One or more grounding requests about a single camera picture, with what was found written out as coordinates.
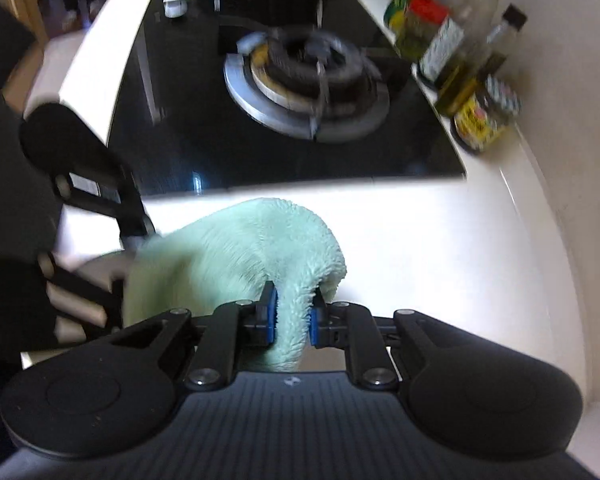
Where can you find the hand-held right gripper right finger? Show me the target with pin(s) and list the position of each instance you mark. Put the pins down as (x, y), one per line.
(314, 326)

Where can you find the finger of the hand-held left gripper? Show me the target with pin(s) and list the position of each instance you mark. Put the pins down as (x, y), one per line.
(80, 291)
(130, 215)

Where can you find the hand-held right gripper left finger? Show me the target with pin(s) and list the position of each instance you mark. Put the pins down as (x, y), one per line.
(270, 316)

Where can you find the green fluffy cloth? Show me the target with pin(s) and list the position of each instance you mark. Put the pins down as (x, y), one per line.
(230, 250)

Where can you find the black glass cooktop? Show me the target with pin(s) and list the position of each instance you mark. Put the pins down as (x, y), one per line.
(190, 125)

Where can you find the white stove knob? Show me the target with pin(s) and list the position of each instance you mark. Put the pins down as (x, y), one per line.
(178, 2)

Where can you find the jar with yellow label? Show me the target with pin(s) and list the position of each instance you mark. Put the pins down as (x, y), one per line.
(485, 117)

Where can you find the dark olive oil bottle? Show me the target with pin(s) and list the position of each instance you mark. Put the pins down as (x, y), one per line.
(472, 77)

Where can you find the clear bottle white green label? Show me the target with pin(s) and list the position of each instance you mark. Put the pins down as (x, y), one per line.
(450, 45)

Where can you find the red lid spice jar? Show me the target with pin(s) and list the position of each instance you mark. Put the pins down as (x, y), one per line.
(422, 25)

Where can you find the green yellow jar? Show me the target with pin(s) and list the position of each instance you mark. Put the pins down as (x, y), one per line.
(397, 12)

